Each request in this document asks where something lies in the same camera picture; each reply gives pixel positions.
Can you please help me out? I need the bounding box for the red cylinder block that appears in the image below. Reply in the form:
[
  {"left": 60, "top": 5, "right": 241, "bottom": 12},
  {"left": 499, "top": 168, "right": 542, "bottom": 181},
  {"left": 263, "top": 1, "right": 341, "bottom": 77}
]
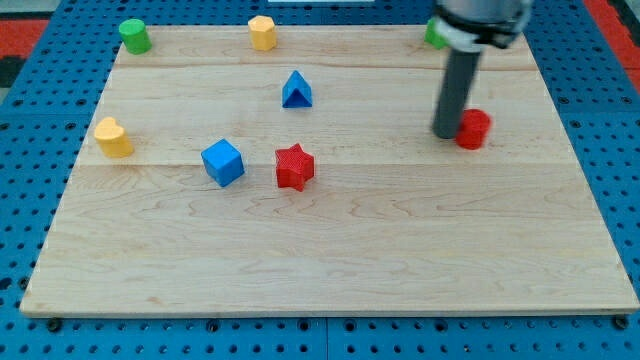
[{"left": 454, "top": 109, "right": 492, "bottom": 150}]

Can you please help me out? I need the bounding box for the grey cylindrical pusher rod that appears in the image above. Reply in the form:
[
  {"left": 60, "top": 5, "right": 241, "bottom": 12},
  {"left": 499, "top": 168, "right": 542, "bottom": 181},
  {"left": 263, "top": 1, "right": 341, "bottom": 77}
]
[{"left": 432, "top": 49, "right": 482, "bottom": 139}]

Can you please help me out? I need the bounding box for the blue triangle block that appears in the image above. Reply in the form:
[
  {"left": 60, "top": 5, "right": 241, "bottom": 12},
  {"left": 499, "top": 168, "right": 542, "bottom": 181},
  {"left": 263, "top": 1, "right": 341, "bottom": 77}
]
[{"left": 282, "top": 70, "right": 313, "bottom": 109}]

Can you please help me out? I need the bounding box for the yellow hexagon block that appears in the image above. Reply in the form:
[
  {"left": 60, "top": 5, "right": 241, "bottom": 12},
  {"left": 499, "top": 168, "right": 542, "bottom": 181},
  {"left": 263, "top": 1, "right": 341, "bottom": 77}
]
[{"left": 248, "top": 15, "right": 277, "bottom": 51}]

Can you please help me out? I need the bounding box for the red star block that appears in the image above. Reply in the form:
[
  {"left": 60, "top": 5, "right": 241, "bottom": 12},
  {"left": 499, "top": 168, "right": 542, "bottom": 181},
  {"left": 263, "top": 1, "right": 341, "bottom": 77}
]
[{"left": 275, "top": 143, "right": 315, "bottom": 192}]

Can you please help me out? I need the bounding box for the yellow heart block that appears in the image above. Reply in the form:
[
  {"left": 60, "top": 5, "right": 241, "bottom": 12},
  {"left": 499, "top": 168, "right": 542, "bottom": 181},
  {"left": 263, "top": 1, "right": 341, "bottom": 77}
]
[{"left": 93, "top": 117, "right": 134, "bottom": 158}]

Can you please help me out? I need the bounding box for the green cylinder block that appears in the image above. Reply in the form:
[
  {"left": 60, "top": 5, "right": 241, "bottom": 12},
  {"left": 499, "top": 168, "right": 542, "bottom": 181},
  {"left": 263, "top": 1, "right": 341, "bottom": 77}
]
[{"left": 118, "top": 18, "right": 152, "bottom": 55}]

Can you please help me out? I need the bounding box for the blue cube block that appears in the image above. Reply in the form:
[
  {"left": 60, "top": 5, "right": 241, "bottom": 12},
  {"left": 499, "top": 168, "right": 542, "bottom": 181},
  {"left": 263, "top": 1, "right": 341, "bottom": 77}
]
[{"left": 201, "top": 139, "right": 245, "bottom": 187}]

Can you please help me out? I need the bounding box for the wooden board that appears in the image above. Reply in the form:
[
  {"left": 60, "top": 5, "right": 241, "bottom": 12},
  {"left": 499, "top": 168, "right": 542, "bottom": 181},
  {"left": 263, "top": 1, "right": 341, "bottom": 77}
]
[{"left": 21, "top": 26, "right": 639, "bottom": 318}]

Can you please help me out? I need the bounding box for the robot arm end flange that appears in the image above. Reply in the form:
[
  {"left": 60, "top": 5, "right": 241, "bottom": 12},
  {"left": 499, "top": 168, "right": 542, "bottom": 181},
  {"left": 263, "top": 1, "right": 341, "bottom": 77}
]
[{"left": 434, "top": 0, "right": 534, "bottom": 53}]

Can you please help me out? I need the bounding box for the green block behind arm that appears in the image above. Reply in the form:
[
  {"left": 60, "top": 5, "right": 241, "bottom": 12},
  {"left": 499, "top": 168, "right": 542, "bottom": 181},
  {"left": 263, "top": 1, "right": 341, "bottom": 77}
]
[{"left": 424, "top": 17, "right": 448, "bottom": 50}]

